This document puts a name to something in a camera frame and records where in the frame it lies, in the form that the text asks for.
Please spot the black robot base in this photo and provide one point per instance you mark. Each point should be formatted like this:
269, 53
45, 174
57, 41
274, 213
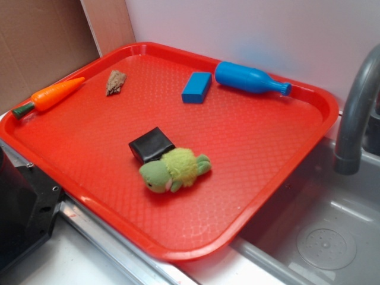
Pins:
30, 200

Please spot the red plastic tray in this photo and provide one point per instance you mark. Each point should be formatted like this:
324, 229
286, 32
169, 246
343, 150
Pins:
254, 142

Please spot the green plush turtle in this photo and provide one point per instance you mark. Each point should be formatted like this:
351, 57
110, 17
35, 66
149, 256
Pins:
176, 169

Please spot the black rubber block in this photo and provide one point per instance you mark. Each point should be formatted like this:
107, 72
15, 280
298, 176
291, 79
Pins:
151, 146

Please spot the blue rectangular block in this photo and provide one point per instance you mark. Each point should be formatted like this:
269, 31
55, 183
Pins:
197, 87

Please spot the blue toy bottle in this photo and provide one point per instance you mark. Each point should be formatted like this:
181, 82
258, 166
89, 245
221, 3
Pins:
248, 79

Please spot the silver metal edge strip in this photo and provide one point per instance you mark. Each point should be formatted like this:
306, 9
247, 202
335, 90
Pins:
82, 250

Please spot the orange toy carrot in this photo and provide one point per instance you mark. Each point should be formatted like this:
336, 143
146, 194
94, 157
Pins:
44, 99

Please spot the grey toy sink basin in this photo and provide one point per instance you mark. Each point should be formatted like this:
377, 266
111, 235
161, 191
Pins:
319, 227

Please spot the grey toy faucet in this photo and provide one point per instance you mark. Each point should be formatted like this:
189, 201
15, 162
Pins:
359, 126

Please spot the brown cardboard panel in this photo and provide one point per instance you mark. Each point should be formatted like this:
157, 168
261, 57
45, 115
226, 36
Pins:
44, 41

